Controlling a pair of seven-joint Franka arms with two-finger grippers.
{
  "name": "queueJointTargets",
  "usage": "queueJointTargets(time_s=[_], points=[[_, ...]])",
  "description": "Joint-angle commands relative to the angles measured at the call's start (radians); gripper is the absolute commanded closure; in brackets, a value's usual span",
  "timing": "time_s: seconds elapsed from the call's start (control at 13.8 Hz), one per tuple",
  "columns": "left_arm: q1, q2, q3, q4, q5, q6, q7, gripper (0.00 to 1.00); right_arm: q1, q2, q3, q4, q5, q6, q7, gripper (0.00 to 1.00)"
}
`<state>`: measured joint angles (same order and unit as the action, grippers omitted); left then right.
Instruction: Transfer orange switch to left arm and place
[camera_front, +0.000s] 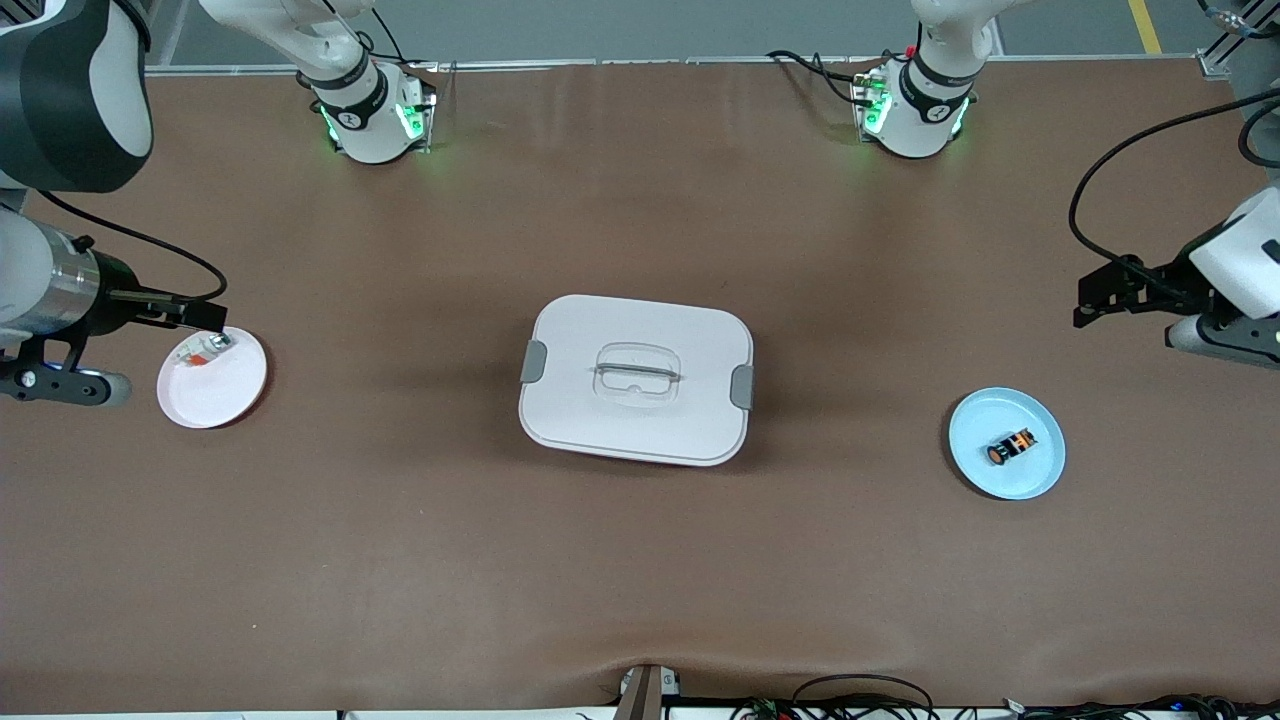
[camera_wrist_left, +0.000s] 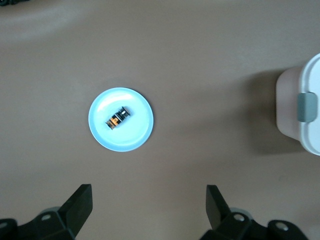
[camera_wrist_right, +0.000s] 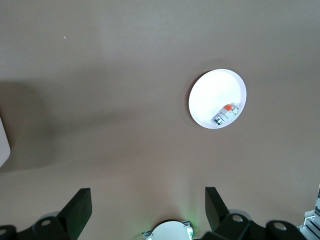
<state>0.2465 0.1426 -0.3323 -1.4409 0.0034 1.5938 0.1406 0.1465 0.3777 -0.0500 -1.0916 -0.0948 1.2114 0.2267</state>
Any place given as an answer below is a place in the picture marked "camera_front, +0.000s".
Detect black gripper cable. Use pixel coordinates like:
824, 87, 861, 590
1067, 88, 1280, 286
38, 188, 229, 301

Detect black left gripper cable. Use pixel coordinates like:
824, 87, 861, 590
1067, 88, 1280, 286

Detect light blue round plate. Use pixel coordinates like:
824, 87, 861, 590
948, 387, 1067, 501

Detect pink round plate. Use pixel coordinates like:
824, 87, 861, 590
157, 326, 268, 429

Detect black cable bundle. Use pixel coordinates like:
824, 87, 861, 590
730, 674, 941, 720
1000, 693, 1280, 720

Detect black right arm base cable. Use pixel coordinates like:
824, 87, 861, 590
340, 10, 411, 69

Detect black left arm base cable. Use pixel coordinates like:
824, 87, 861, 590
766, 48, 881, 106

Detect aluminium frame post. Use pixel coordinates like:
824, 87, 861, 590
1198, 30, 1241, 79

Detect black arm base cable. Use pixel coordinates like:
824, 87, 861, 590
340, 10, 411, 69
766, 48, 881, 106

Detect orange push-button switch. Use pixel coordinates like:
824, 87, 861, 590
987, 427, 1039, 468

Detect aluminium table edge rail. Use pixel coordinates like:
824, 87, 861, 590
145, 57, 1226, 77

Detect white lidded storage box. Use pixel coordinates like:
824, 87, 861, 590
518, 294, 756, 468

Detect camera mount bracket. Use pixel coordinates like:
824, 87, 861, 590
613, 663, 683, 720

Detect brown table cover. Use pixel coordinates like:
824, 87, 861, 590
0, 58, 1280, 713

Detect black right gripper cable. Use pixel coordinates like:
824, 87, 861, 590
38, 188, 229, 301

